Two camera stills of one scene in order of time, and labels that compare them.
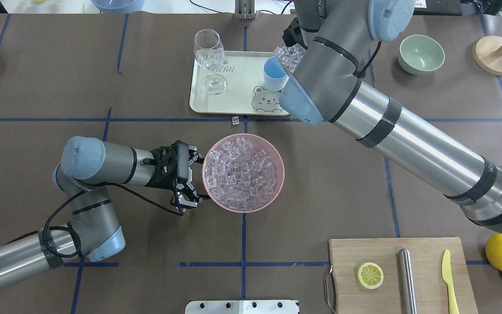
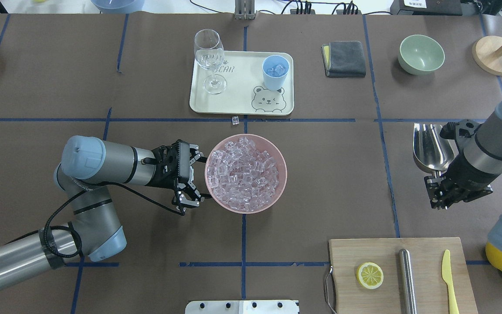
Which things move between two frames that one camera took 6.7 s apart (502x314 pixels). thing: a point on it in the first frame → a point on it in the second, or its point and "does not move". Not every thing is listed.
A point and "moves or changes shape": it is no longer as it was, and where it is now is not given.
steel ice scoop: x=290 y=56 moves or changes shape
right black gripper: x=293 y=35 → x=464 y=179
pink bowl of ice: x=243 y=172 does not move
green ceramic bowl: x=421 y=54 does not move
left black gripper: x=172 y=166 does not move
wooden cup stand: x=497 y=56 does not move
